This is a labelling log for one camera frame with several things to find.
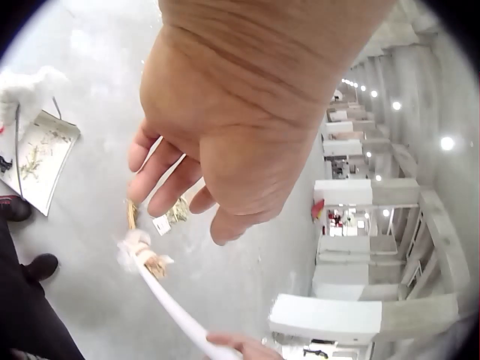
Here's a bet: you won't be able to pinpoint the person's left ring finger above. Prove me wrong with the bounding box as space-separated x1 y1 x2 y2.
129 152 188 200

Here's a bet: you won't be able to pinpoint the small white paper piece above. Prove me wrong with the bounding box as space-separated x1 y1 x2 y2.
152 215 172 236

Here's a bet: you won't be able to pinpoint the pile of straw scraps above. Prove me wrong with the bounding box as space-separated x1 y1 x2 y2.
165 194 196 225

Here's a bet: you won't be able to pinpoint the person's left little finger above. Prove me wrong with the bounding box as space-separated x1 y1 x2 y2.
127 122 164 173

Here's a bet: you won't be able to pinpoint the person's right fingers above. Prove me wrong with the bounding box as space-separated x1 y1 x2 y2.
206 333 249 353

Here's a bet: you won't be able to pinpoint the person's right hand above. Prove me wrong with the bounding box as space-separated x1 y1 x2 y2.
206 333 287 360

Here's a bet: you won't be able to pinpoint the white handled straw broom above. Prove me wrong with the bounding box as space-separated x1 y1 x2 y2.
116 198 245 360

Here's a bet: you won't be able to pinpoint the white metal dustpan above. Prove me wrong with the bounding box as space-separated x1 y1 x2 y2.
0 97 81 217

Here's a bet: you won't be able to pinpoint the row of white partition booths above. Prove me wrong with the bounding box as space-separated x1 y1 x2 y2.
268 90 471 360

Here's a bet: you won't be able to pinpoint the row of round ceiling lamps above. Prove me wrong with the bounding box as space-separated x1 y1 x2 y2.
340 78 456 218

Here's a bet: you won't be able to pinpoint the person's left thumb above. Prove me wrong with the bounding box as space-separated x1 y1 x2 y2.
209 180 291 247

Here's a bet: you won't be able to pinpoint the white crumpled plastic bag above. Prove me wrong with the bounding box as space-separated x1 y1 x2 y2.
0 66 71 129

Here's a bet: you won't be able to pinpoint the person's left middle finger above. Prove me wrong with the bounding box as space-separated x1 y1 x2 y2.
147 165 205 218

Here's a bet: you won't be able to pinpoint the person's legs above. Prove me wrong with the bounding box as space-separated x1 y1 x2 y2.
0 194 86 360

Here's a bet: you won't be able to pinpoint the straw scraps in dustpan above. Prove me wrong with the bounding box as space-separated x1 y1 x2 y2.
19 127 72 182

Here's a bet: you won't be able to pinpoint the person's left hand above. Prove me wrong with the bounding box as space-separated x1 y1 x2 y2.
127 0 399 247

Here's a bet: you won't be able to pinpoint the person's left index finger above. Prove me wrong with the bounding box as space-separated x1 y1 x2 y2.
189 184 218 213

